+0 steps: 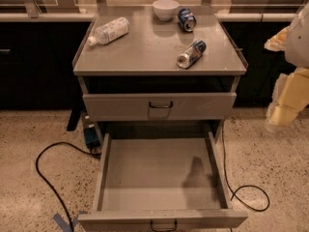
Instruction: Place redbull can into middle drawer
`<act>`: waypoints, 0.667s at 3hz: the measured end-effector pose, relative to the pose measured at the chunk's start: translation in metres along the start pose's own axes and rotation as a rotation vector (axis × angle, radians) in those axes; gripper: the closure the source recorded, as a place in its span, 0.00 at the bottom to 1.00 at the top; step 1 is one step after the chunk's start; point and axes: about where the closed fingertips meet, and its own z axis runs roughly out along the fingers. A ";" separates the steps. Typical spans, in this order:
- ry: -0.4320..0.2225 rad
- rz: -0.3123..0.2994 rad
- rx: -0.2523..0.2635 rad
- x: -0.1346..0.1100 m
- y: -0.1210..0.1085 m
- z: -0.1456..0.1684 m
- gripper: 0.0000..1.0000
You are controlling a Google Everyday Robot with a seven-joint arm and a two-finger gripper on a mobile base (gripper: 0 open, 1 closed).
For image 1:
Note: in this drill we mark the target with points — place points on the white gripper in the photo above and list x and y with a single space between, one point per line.
298 45

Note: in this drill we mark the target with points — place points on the blue pepsi can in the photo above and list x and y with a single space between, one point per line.
187 19

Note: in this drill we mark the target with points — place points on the clear plastic water bottle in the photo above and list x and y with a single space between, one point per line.
109 32

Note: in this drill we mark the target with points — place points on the white bowl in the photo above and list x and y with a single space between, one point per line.
165 9

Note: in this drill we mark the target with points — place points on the redbull can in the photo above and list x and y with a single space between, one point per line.
191 55

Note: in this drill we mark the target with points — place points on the grey drawer cabinet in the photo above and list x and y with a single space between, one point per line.
144 61

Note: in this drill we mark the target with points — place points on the blue tape floor mark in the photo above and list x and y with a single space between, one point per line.
65 226

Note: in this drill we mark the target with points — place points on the blue power adapter box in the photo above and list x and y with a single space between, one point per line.
91 137

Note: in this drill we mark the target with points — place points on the open grey middle drawer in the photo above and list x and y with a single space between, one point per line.
160 185

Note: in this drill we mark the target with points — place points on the closed grey top drawer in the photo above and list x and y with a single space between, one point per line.
169 106

